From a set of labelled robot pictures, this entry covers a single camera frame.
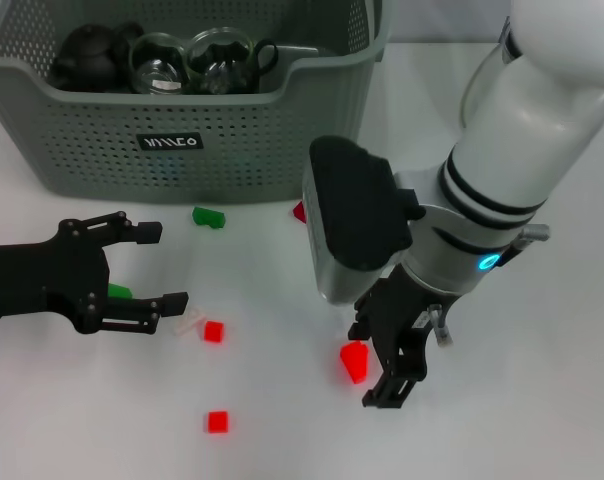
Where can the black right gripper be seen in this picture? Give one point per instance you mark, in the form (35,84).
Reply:
(402,320)

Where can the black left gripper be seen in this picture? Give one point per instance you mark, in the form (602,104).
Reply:
(42,280)

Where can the bright red sloped brick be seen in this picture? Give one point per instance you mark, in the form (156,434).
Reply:
(354,361)

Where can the dark red curved brick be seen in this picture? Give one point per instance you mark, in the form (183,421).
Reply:
(300,212)

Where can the glass teacup with black sleeve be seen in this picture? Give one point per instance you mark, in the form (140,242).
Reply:
(157,65)
(224,60)

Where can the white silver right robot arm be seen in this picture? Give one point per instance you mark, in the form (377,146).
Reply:
(507,150)

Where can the grey perforated storage bin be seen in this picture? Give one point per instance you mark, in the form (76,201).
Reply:
(232,150)

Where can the green toy brick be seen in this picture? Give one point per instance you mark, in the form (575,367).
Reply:
(119,291)
(209,217)

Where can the white two-stud brick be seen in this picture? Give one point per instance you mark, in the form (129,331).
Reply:
(192,322)

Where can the right gripper silver metal fitting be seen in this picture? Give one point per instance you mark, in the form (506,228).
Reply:
(441,327)

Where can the small red cube brick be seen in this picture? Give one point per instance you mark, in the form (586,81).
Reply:
(217,421)
(213,331)

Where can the dark clay teapot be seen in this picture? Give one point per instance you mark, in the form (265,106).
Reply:
(89,55)

